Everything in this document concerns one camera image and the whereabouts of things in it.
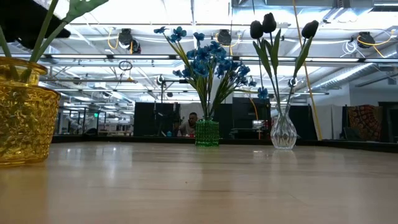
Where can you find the black artificial tulip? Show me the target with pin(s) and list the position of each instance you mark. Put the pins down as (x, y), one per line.
(310, 29)
(256, 29)
(269, 22)

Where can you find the yellow textured glass vase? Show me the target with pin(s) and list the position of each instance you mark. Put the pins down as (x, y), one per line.
(25, 124)

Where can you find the black gantry frame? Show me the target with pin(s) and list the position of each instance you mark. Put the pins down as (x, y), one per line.
(186, 81)

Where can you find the red patterned cloth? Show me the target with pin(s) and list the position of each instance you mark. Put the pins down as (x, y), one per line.
(365, 121)

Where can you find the green textured glass vase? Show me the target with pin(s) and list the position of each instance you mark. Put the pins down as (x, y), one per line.
(206, 133)

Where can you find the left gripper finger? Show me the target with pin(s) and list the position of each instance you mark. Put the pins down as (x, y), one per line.
(53, 34)

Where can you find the black partition panel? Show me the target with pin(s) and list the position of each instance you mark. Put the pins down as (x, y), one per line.
(245, 115)
(155, 118)

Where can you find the person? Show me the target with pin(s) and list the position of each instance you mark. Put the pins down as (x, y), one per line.
(189, 124)

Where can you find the clear glass vase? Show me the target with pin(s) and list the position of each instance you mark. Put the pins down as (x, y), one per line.
(283, 133)

